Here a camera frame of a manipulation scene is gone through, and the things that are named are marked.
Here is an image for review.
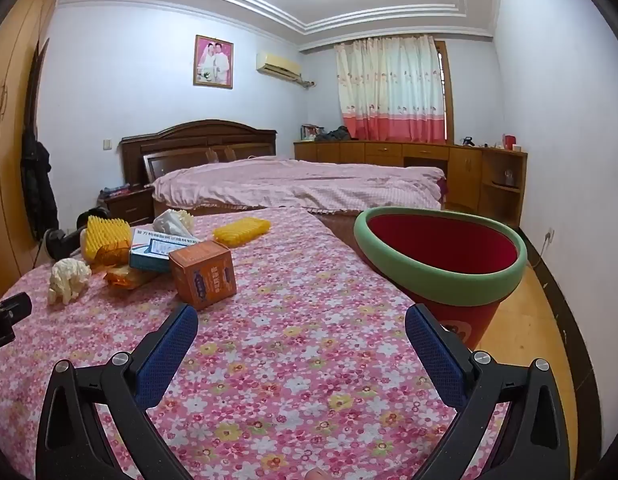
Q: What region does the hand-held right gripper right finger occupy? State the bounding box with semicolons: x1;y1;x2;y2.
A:
405;303;572;480

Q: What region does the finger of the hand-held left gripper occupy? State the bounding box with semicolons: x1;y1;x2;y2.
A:
0;292;33;356

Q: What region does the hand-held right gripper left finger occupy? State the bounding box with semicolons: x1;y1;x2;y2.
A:
36;304;200;480

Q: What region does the orange transparent wrapper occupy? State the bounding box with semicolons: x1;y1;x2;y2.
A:
105;264;157;290

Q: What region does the red green chair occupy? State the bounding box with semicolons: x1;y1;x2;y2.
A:
353;206;528;351

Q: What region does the orange cardboard box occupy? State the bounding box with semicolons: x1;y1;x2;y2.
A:
168;240;237;311

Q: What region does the blue white cardboard box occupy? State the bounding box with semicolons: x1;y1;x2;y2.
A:
128;230;202;274

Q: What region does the pink floral cloth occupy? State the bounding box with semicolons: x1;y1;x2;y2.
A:
0;206;510;480

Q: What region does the yellow bristle brush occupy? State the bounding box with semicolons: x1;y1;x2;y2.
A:
86;216;133;253

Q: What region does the black hanging coat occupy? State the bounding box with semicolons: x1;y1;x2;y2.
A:
20;127;60;241

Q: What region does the white crumpled plastic bag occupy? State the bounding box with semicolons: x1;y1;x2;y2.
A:
152;209;195;241

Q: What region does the dark wooden nightstand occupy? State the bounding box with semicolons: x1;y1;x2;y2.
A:
102;187;155;226

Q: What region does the long wooden cabinet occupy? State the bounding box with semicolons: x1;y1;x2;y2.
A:
294;140;528;228

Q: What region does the wooden wardrobe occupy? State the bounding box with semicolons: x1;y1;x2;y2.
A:
0;0;70;286

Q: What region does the dark wooden headboard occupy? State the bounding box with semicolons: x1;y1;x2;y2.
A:
120;120;278;186

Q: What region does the bed with pink cover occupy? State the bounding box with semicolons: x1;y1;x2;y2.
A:
152;156;447;211

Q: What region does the black bag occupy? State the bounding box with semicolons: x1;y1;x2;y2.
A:
314;126;352;142

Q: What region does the white and red curtain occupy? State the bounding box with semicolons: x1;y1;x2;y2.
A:
335;35;449;143

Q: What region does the black suction mount holder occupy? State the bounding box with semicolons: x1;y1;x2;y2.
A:
43;207;110;262

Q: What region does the framed wall photo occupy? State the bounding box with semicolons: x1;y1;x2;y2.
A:
193;35;234;89

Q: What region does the wall air conditioner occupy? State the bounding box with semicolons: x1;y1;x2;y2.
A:
255;51;302;81

